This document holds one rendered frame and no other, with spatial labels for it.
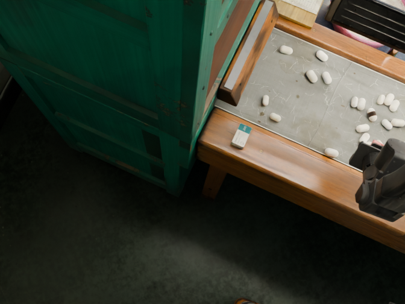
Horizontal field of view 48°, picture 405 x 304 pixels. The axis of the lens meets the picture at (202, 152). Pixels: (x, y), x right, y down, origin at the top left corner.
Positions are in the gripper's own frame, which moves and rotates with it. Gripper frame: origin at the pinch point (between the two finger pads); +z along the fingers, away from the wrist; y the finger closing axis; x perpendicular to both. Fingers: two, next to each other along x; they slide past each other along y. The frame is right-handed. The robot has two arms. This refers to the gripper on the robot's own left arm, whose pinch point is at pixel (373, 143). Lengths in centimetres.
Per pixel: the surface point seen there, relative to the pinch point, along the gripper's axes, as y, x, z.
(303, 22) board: 27.5, -12.9, 28.2
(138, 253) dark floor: 49, 96, 20
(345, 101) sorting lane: 7.6, 0.2, 18.3
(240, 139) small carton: 30.4, 12.4, -3.3
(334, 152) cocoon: 6.1, 9.1, 4.4
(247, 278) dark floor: 4, 90, 27
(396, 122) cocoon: -6.9, -1.0, 16.3
